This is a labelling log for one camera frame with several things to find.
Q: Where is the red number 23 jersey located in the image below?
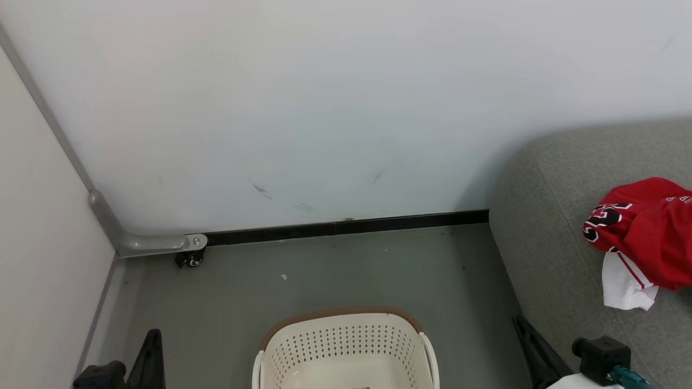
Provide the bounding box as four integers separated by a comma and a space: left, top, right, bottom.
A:
583, 177, 692, 311

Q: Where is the cream perforated laundry basket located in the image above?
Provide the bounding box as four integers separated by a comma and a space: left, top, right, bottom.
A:
251, 307, 440, 389

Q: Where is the black caster wheel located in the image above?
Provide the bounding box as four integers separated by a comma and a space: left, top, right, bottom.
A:
174, 249, 206, 269

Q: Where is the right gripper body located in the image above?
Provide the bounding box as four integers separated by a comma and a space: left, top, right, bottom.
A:
546, 365, 652, 389

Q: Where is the grey fabric sofa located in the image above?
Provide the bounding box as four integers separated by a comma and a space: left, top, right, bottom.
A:
488, 118, 692, 389

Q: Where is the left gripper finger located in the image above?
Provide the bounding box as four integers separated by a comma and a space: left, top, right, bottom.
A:
127, 328, 165, 389

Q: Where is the grey metal partition foot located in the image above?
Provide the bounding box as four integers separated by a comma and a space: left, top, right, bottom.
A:
88, 189, 209, 258

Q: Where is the black baseboard strip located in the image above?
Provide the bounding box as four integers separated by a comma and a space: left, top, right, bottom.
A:
204, 210, 490, 246

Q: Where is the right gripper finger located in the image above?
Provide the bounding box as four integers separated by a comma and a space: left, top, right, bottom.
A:
513, 316, 574, 389

